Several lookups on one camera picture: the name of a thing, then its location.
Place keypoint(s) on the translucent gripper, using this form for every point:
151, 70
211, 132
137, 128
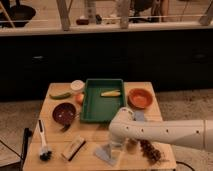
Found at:
115, 150

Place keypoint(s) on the blue-grey towel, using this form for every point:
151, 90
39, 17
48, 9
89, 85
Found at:
104, 154

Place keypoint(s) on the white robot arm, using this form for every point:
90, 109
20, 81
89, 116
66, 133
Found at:
197, 134

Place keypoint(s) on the orange bowl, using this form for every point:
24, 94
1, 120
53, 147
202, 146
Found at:
140, 98

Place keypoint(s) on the purple bowl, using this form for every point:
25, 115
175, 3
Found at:
64, 113

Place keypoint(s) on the dark grape bunch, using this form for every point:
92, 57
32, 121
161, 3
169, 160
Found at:
153, 154

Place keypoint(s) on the beige block with black edge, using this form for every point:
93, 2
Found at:
73, 147

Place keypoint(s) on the green plastic tray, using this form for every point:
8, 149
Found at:
99, 109

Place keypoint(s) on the yellow corn cob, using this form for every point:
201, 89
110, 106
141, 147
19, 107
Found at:
111, 94

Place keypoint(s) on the orange peach fruit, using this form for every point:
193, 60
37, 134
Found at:
79, 98

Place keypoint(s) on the white dish brush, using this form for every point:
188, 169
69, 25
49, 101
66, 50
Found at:
45, 153

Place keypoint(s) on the green chili pepper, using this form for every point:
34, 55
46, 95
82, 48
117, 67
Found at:
60, 96

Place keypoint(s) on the small white cup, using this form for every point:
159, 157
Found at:
77, 85

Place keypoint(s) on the black clamp bar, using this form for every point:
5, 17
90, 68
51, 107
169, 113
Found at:
27, 134

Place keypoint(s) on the wooden table leg right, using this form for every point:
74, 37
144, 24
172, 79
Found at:
123, 7

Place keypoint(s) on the wooden table leg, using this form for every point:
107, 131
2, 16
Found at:
123, 7
63, 13

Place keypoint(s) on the wooden table leg left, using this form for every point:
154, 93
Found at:
63, 13

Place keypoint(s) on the black round stool base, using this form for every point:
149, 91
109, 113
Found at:
19, 14

